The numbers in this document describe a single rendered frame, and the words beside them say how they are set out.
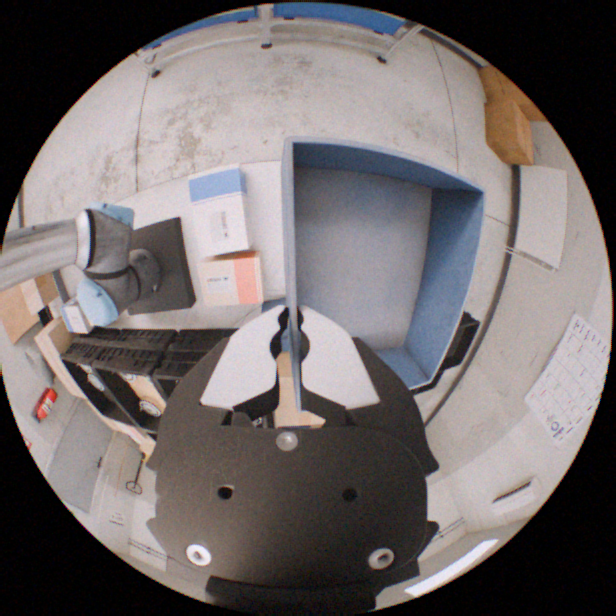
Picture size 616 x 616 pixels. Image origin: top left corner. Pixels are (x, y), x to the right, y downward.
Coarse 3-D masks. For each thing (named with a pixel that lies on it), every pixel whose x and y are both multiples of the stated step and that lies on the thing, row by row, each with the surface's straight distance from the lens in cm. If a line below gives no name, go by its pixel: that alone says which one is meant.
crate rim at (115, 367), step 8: (96, 360) 79; (104, 368) 75; (112, 368) 70; (120, 368) 67; (128, 368) 65; (136, 368) 63; (144, 368) 61; (144, 376) 61; (104, 384) 84; (112, 392) 87; (160, 392) 64
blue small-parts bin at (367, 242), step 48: (288, 144) 10; (336, 144) 11; (288, 192) 10; (336, 192) 17; (384, 192) 19; (432, 192) 22; (480, 192) 18; (288, 240) 10; (336, 240) 17; (384, 240) 19; (432, 240) 22; (480, 240) 18; (288, 288) 11; (336, 288) 19; (384, 288) 21; (432, 288) 22; (288, 336) 20; (384, 336) 24; (432, 336) 22
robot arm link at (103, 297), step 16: (112, 272) 46; (128, 272) 50; (80, 288) 50; (96, 288) 46; (112, 288) 47; (128, 288) 51; (80, 304) 53; (96, 304) 48; (112, 304) 47; (128, 304) 53; (96, 320) 51; (112, 320) 50
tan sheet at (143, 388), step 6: (138, 378) 85; (132, 384) 92; (138, 384) 89; (144, 384) 86; (150, 384) 83; (138, 390) 93; (144, 390) 90; (150, 390) 87; (156, 390) 85; (150, 396) 92; (156, 396) 89; (162, 402) 91
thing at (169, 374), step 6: (156, 372) 58; (162, 372) 57; (168, 372) 56; (174, 372) 55; (180, 372) 54; (186, 372) 54; (156, 378) 59; (162, 378) 57; (168, 378) 56; (174, 378) 55; (180, 378) 54; (156, 384) 61; (162, 390) 63; (168, 396) 64; (264, 420) 63; (264, 426) 66
